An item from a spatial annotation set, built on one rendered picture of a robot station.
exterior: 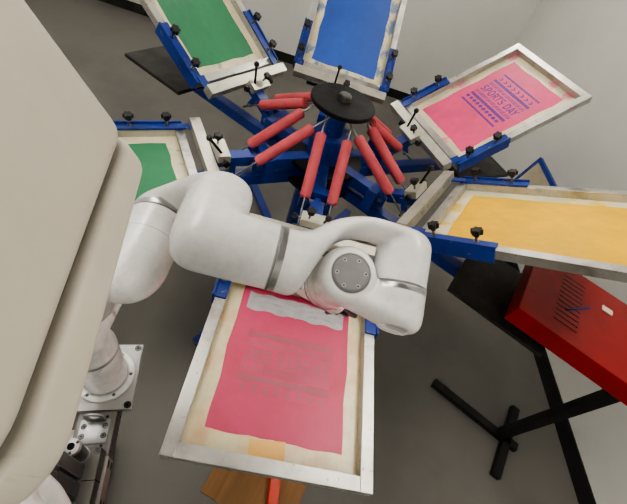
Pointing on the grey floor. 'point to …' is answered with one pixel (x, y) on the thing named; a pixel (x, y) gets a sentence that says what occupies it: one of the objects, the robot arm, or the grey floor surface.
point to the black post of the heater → (524, 419)
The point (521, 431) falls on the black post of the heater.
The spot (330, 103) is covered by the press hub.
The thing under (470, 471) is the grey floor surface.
